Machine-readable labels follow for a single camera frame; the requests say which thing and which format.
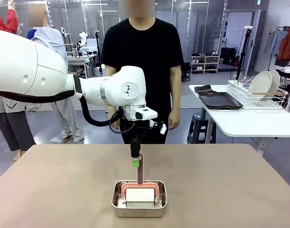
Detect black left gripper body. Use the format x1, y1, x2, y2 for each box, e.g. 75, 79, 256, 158
129, 120, 151, 144

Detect pink-handled lint roller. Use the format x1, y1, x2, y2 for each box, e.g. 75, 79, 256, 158
122, 153, 160, 208

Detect brown serving tray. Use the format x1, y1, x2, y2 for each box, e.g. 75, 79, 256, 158
197, 91, 244, 110
194, 84, 215, 93

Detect white round plate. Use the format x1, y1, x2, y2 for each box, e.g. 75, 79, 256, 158
248, 70, 273, 102
269, 70, 281, 94

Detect person's left forearm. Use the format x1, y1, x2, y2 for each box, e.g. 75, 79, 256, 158
169, 87, 181, 114

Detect person's right forearm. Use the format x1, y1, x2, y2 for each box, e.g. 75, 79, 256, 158
106, 104, 119, 118

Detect person's right hand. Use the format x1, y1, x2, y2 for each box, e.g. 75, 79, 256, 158
110, 116, 122, 131

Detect person's left hand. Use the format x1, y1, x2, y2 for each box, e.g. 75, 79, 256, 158
168, 111, 180, 130

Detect rectangular steel container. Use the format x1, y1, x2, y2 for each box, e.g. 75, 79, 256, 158
111, 180, 168, 218

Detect grey plastic stool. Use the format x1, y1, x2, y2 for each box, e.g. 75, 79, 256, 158
187, 112, 217, 144

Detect small black step stool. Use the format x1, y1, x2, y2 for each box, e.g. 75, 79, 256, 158
181, 63, 192, 83

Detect person in black t-shirt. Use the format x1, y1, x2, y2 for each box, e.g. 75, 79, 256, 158
101, 0, 185, 145

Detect white workbench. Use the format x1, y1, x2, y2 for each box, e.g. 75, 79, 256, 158
66, 53, 105, 79

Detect white shoe rack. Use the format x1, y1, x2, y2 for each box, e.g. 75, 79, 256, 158
190, 55, 220, 74

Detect white side table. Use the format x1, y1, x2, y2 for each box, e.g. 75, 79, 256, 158
188, 84, 290, 138

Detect black bags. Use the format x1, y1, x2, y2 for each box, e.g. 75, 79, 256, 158
220, 47, 238, 66

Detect black tripod stand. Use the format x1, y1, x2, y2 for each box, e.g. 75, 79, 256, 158
235, 26, 253, 81

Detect black clothes rack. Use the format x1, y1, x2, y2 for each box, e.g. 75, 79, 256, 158
261, 26, 290, 79

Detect grey hanging shirt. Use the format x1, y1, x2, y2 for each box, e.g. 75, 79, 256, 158
264, 29, 288, 56

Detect orange hanging jacket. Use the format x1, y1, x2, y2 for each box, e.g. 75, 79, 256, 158
277, 30, 290, 61

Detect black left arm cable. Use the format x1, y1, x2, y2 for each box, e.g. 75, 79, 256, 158
0, 90, 136, 134

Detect white wire dish rack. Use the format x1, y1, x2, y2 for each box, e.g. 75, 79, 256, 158
227, 79, 288, 110

